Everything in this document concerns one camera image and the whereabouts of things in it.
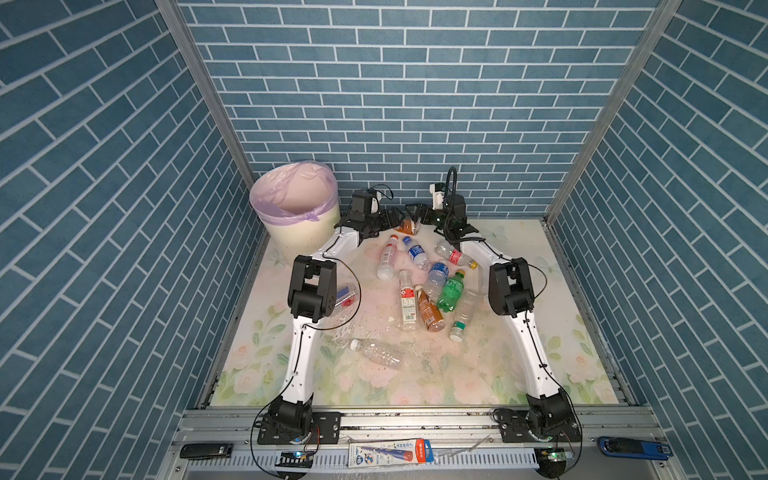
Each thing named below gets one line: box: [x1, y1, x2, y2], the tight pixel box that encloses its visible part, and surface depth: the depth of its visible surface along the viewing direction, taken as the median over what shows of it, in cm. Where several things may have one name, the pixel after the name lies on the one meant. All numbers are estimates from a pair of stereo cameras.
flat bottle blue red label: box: [335, 285, 358, 310], surface depth 96 cm
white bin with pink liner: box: [250, 161, 341, 264], surface depth 95 cm
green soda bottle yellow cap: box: [436, 269, 466, 313], surface depth 97 cm
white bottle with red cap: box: [377, 235, 399, 281], surface depth 103 cm
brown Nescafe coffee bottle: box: [395, 218, 415, 235], surface depth 114 cm
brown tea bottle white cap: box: [415, 285, 446, 333], surface depth 92 cm
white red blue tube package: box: [348, 439, 435, 469], surface depth 71 cm
